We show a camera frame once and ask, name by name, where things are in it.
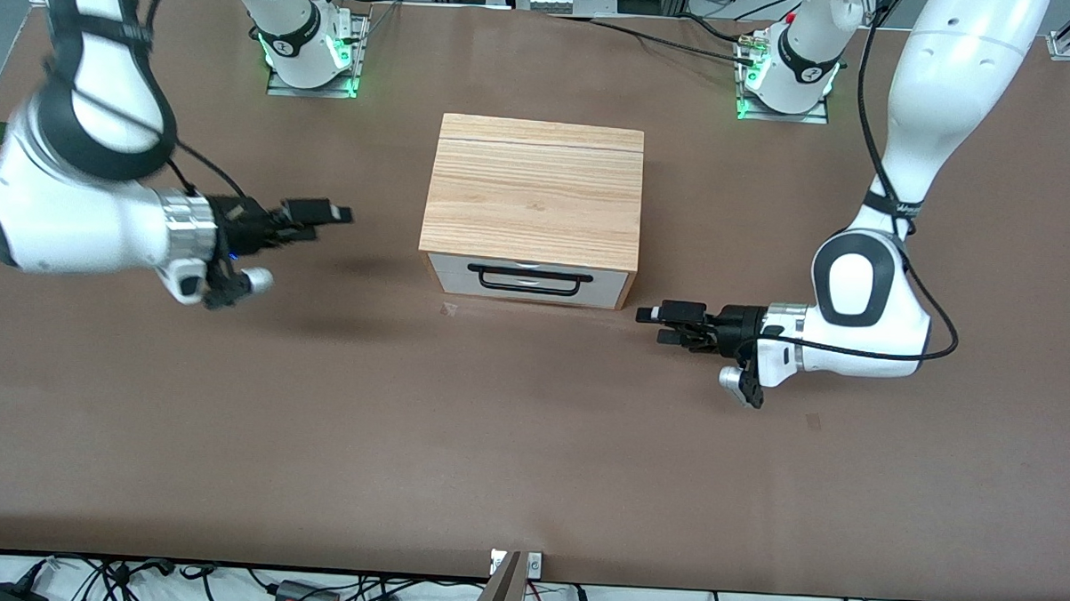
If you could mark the black power adapter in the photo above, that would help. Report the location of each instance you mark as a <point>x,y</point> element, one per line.
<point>10,594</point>

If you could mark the small clear tape piece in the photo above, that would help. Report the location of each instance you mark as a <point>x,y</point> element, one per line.
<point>450,310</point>

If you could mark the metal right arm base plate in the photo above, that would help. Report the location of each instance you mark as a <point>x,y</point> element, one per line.
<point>355,45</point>

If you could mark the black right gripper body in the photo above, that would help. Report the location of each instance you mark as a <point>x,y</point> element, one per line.
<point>240,218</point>

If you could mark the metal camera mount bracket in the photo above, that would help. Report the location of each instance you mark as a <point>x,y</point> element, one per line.
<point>535,564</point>

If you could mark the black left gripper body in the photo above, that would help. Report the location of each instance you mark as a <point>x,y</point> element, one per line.
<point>737,327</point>

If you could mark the grey adapter with orange buttons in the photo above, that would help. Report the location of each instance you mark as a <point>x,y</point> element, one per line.
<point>304,597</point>

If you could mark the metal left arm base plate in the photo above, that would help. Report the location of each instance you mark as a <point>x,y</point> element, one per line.
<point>816,115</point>

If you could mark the light wooden drawer cabinet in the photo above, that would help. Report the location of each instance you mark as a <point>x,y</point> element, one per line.
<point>530,185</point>

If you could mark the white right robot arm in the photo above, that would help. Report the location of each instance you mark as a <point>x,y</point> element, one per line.
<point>57,222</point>

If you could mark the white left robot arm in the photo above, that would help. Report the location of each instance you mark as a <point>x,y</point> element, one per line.
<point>943,75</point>

